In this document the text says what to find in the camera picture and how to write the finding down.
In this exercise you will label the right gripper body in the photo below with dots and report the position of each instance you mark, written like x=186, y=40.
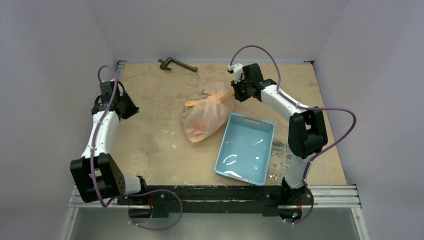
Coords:
x=241, y=91

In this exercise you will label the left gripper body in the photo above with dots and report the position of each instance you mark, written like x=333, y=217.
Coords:
x=129, y=107

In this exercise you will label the orange banana print plastic bag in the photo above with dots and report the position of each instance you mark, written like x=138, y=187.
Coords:
x=207, y=110

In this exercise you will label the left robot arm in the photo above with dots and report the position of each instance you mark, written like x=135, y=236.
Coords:
x=95, y=173

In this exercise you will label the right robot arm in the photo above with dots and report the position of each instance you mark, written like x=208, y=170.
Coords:
x=307, y=133

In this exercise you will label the light blue plastic basket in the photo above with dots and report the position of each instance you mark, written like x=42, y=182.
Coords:
x=245, y=149

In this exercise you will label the clear plastic screw box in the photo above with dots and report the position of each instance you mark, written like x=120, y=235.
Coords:
x=285, y=168

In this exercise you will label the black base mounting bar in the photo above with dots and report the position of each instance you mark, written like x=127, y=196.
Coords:
x=269, y=201

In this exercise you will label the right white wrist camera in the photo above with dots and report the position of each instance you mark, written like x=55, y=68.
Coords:
x=237, y=71

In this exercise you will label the black metal crank handle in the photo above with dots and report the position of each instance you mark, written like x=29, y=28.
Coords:
x=164, y=64

